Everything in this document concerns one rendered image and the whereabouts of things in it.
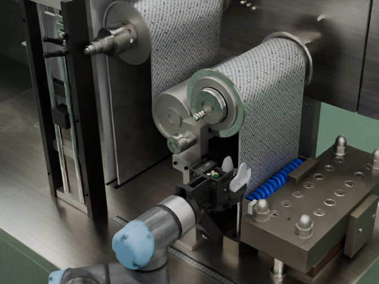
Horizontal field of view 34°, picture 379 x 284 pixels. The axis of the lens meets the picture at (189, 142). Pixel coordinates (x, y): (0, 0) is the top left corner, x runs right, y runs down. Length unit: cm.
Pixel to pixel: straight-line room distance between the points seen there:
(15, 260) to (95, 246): 28
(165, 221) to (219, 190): 14
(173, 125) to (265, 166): 22
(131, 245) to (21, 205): 59
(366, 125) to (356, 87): 237
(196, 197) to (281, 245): 21
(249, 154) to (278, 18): 37
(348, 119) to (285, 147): 244
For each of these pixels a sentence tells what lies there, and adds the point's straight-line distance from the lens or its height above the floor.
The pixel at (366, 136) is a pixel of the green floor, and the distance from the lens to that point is 371.
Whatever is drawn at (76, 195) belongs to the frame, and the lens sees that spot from 157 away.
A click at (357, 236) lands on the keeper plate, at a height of 96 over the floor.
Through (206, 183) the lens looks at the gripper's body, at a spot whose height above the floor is 116.
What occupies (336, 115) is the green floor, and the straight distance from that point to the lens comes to 389.
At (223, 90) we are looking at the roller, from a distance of 121.
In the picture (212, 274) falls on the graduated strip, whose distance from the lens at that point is 136.
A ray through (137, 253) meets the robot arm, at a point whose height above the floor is 112.
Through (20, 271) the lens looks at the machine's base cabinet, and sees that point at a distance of 167.
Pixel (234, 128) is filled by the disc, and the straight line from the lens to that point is 124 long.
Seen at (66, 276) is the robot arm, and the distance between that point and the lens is 116.
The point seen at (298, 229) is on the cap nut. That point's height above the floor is 105.
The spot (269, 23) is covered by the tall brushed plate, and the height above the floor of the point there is 130.
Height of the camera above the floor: 183
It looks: 31 degrees down
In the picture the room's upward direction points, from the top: 1 degrees counter-clockwise
